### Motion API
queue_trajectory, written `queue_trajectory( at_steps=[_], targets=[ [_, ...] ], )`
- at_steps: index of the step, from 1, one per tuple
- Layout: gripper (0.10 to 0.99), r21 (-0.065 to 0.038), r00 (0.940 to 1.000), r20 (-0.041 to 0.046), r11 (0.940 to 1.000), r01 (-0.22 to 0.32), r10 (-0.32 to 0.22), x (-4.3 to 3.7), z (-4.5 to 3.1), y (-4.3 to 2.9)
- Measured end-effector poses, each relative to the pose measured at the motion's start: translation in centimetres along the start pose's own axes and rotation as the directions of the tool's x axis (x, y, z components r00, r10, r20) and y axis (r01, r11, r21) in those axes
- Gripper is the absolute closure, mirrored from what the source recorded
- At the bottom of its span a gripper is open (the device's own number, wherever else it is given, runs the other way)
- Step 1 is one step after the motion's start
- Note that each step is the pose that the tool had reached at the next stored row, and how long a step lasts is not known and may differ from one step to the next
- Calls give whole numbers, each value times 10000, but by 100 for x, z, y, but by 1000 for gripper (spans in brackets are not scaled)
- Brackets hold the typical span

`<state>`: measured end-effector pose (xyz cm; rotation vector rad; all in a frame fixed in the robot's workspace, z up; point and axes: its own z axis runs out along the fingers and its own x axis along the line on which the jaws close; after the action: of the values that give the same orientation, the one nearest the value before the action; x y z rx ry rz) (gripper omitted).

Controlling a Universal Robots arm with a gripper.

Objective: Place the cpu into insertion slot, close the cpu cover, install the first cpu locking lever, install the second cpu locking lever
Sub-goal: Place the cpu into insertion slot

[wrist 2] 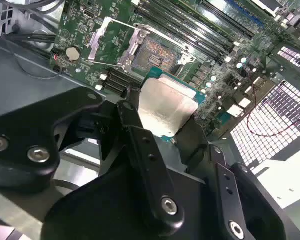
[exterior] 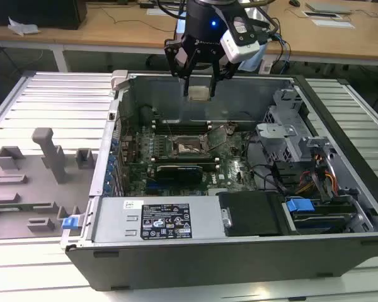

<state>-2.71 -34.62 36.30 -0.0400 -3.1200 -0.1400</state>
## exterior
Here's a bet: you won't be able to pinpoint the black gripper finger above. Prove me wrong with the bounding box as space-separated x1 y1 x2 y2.
163 38 200 98
209 59 241 98

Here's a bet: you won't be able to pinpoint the silver square CPU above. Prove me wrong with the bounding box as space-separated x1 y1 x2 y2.
188 85 211 103

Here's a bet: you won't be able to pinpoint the metal CPU socket cover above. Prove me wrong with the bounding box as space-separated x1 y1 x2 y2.
203 124 233 151

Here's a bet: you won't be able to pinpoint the RAM slot white clips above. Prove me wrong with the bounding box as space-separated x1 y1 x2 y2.
152 126 212 130
152 120 212 125
150 164 222 171
150 159 222 163

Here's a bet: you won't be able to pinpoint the CPU socket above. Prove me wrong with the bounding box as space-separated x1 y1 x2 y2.
169 134 209 159

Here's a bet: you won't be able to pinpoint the black drive bay cover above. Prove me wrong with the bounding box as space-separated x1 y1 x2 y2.
215 191 288 237

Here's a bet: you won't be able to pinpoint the white power adapter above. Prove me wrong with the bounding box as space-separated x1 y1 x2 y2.
259 59 274 75

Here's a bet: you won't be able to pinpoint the grey case latch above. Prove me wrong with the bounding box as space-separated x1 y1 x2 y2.
110 69 129 92

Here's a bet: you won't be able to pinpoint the wooden desk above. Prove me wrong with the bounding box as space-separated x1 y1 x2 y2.
0 0 378 75

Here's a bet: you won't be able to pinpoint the silver metal drive cage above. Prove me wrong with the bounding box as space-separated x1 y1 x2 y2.
256 89 335 165

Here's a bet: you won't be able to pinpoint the green motherboard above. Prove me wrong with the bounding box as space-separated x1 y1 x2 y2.
118 121 262 198

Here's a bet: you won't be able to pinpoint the black graphics card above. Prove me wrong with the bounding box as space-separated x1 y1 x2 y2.
155 164 205 187

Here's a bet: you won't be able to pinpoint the white paper black strip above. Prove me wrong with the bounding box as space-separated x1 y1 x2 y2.
302 10 341 20

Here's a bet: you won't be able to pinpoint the grey laptop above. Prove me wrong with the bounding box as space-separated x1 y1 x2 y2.
304 1 354 15

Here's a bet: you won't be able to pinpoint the metal slat table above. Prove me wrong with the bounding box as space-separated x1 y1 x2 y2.
0 70 378 302

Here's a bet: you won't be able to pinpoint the small white sticker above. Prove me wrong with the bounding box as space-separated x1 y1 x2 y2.
123 199 145 211

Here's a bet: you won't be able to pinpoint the black box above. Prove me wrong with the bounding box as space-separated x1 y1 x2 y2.
0 0 88 31

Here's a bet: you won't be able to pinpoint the hard disk in blue carrier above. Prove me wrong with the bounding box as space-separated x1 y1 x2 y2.
282 196 368 234

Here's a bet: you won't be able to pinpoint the black label sticker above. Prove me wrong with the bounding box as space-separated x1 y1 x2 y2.
140 202 192 240

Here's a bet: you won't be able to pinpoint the silver power supply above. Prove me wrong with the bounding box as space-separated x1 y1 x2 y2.
92 196 225 243

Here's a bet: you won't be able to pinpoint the blue case latch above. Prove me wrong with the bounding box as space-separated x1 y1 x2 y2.
62 216 79 231

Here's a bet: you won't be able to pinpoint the black open PC case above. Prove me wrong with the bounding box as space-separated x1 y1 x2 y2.
60 74 378 292

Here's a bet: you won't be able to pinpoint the grey parts rack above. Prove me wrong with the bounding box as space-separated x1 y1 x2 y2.
0 127 99 242

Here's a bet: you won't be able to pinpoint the green RAM stick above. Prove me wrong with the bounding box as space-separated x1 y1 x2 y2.
0 203 53 214

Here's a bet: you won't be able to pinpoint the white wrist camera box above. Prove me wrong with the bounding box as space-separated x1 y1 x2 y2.
220 14 261 63

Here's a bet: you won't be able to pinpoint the blue cable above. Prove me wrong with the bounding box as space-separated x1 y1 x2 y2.
272 30 292 75

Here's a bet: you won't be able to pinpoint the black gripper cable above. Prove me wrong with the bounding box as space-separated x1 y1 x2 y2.
244 6 282 36

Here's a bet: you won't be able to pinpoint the small silver handle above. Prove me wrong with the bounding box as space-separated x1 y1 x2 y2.
220 206 233 228

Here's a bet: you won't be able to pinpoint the orange yellow wire bundle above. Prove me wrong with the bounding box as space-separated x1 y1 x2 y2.
297 153 340 195

